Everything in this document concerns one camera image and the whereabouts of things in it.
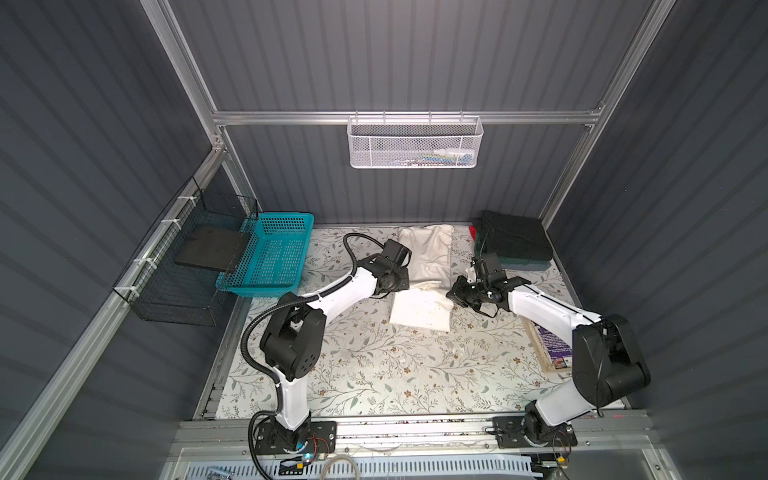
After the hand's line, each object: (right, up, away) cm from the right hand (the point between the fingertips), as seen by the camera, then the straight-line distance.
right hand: (449, 295), depth 90 cm
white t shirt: (-6, -3, +4) cm, 8 cm away
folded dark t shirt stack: (+29, +17, +16) cm, 37 cm away
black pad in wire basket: (-64, +14, -13) cm, 67 cm away
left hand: (-14, +4, +3) cm, 15 cm away
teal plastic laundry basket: (-62, +10, +19) cm, 65 cm away
